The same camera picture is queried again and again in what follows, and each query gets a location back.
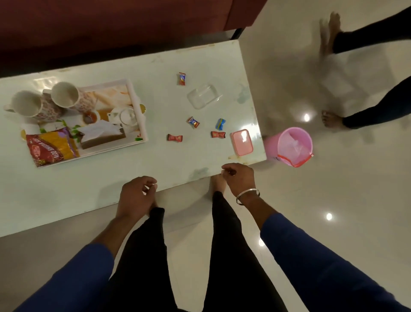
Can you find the person's right forearm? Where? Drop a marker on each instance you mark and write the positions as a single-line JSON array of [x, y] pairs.
[[314, 263]]

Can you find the brown wooden napkin holder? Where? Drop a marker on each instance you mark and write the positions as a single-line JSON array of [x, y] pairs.
[[102, 141]]

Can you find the pink container lid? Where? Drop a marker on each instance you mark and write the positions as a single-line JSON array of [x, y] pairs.
[[241, 142]]

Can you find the red candy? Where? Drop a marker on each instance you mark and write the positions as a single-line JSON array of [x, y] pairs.
[[174, 138], [218, 134]]

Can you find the person's left hand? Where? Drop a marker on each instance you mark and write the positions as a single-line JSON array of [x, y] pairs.
[[136, 197]]

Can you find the clear red-sealed zip bag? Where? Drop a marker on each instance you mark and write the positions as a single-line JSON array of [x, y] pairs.
[[297, 148]]

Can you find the orange blue candy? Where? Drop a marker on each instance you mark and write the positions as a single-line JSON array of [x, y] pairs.
[[182, 78], [193, 122]]

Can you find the pink plastic bin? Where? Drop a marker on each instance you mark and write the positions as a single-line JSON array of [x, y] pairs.
[[273, 144]]

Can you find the red sofa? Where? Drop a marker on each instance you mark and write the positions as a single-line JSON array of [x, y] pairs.
[[112, 25]]

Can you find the person's left leg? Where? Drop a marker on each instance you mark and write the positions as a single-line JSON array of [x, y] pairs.
[[144, 263]]

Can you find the white paper napkins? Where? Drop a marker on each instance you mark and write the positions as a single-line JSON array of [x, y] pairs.
[[99, 130]]

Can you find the person's left forearm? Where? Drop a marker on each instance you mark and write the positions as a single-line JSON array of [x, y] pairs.
[[86, 266]]

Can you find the white leaf print tray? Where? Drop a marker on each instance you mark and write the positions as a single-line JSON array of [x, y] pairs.
[[135, 96]]

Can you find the person's right leg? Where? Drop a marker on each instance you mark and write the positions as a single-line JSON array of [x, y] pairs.
[[237, 257]]

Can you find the person's right hand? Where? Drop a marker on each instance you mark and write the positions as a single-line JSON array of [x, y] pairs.
[[240, 180]]

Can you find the floral mug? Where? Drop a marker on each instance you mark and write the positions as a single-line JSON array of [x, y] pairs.
[[69, 94], [29, 104]]

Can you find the person's leg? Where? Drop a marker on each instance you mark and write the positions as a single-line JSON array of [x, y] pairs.
[[237, 257], [379, 111], [372, 33], [144, 263]]

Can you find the red yellow snack packet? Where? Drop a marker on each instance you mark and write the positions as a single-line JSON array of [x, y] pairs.
[[53, 148]]

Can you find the silver bangle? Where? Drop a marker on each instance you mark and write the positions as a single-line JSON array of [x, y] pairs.
[[245, 192]]

